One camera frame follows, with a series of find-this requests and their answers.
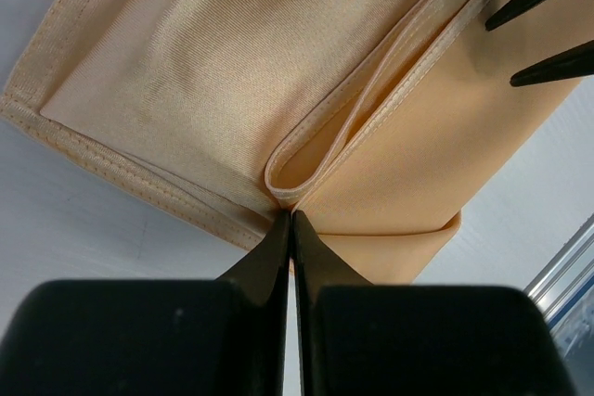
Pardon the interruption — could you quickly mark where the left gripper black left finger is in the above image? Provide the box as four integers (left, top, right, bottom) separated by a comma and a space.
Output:
1, 213, 291, 395

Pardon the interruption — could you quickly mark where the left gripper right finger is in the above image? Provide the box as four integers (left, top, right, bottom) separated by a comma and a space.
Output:
291, 212, 575, 395

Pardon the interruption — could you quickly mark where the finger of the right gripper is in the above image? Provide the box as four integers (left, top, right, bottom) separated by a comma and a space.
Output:
510, 41, 594, 87

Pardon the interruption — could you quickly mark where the peach satin napkin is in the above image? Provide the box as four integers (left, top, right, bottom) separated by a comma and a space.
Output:
1, 0, 593, 284

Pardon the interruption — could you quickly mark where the aluminium front rail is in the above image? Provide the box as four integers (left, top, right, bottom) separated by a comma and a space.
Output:
524, 216, 593, 327

